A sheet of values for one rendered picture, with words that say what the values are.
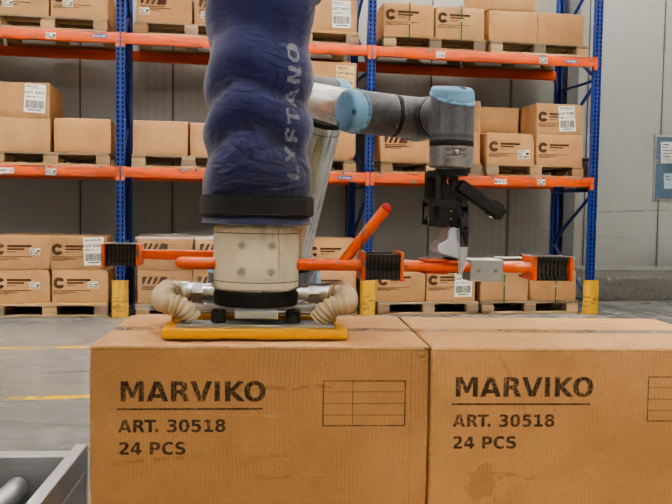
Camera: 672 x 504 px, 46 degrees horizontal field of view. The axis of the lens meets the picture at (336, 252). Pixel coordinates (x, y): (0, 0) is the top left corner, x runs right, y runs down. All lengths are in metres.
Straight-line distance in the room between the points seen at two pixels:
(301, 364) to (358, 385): 0.11
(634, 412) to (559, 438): 0.15
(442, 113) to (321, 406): 0.62
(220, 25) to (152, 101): 8.60
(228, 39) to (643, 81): 10.53
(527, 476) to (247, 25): 0.97
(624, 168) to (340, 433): 10.34
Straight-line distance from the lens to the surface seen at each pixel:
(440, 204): 1.60
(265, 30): 1.53
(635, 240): 11.70
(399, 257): 1.57
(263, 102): 1.49
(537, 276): 1.67
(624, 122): 11.65
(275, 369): 1.42
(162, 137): 8.80
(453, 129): 1.61
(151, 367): 1.44
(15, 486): 2.02
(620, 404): 1.56
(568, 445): 1.54
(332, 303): 1.49
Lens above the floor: 1.19
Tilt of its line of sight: 3 degrees down
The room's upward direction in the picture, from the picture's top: 1 degrees clockwise
